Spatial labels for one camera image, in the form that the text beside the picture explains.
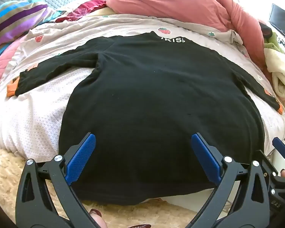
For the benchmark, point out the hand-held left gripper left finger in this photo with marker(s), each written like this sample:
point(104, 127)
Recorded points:
point(82, 156)

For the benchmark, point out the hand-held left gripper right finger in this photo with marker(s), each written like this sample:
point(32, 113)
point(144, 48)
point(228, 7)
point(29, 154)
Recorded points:
point(206, 154)

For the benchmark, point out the cream fluffy rug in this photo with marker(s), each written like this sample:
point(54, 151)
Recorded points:
point(4, 171)

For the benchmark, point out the cream bed sheet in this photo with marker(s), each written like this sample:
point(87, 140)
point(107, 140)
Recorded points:
point(95, 13)

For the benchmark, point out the striped colourful blanket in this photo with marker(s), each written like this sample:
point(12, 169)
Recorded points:
point(11, 21)

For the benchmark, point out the pink duvet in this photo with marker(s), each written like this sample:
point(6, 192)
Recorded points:
point(168, 4)

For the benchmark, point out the maroon ruffled garment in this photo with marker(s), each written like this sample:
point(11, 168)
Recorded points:
point(85, 8)

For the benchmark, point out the black monitor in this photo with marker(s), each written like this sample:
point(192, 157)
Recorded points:
point(279, 19)

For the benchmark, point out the dark brown cloth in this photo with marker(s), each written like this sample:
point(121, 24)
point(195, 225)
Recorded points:
point(266, 30)

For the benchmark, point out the black long-sleeve shirt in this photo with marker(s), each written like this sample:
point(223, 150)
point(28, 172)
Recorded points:
point(144, 99)

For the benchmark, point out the green cloth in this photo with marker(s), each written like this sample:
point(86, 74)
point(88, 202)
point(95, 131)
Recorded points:
point(274, 40)

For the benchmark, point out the cream fleece blanket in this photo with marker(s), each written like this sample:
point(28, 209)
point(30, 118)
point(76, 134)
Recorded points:
point(280, 76)

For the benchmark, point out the person's left hand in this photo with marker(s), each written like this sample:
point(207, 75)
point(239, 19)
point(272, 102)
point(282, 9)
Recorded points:
point(98, 219)

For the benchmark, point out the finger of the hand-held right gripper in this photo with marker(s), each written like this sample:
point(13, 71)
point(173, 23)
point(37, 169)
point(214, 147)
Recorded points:
point(281, 147)

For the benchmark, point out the strawberry print blanket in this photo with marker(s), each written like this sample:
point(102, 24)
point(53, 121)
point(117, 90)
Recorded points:
point(49, 114)

